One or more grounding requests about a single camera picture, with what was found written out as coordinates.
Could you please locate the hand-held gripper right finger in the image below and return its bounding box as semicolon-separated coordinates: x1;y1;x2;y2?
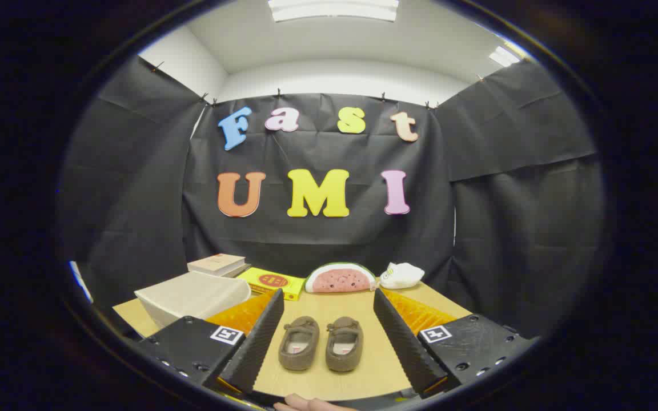
373;288;535;398

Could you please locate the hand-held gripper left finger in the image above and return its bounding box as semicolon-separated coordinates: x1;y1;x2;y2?
135;288;285;396

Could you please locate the brown felt slipper shoe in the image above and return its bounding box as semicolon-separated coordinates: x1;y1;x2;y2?
326;317;364;373
278;316;320;372

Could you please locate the cream fabric storage box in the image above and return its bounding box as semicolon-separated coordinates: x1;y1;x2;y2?
134;271;252;329

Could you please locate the yellow book with red circle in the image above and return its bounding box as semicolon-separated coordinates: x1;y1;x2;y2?
236;267;306;301

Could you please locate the small white plush toy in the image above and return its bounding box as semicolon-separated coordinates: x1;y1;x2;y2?
379;263;426;290

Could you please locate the beige cover book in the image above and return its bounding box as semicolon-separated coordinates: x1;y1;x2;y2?
187;253;247;276

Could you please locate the watermelon slice plush toy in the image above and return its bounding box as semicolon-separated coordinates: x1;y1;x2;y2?
304;263;377;294

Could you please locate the black backdrop cloth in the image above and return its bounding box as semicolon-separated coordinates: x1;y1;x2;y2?
58;57;607;337

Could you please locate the ceiling light panel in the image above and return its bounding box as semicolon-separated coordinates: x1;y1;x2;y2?
268;0;399;23
489;46;521;67

